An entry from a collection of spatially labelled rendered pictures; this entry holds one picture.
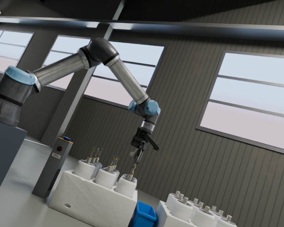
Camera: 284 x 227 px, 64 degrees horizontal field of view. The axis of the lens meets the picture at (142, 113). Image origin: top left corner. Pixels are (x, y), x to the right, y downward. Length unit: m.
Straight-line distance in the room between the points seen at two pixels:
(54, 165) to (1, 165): 0.33
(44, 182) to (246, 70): 2.77
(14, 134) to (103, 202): 0.51
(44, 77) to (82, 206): 0.64
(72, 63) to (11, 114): 0.39
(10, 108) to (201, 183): 2.41
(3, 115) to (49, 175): 0.46
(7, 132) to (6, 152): 0.08
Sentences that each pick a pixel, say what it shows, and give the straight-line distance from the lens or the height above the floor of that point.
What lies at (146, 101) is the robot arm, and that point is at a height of 0.66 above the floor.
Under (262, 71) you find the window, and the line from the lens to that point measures 3.34.
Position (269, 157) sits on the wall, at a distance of 2.98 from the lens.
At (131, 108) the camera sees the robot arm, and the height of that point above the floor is 0.62.
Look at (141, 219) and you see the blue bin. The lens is 1.33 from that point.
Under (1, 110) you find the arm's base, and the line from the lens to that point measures 1.03.
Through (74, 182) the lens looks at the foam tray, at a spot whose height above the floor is 0.15.
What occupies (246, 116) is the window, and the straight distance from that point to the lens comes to 3.09.
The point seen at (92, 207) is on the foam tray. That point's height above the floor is 0.08.
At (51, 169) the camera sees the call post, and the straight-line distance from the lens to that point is 1.33.
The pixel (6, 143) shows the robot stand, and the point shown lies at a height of 0.23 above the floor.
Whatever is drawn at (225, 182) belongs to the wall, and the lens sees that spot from 2.95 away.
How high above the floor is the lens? 0.37
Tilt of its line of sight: 11 degrees up
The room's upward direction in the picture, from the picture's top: 22 degrees clockwise
